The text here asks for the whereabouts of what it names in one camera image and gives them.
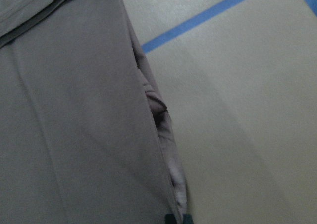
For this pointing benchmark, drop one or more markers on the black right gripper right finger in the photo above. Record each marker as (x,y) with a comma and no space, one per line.
(187,219)

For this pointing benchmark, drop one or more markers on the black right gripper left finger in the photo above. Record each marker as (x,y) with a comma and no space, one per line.
(170,219)

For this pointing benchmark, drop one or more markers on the dark brown t-shirt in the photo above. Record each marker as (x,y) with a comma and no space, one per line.
(85,136)

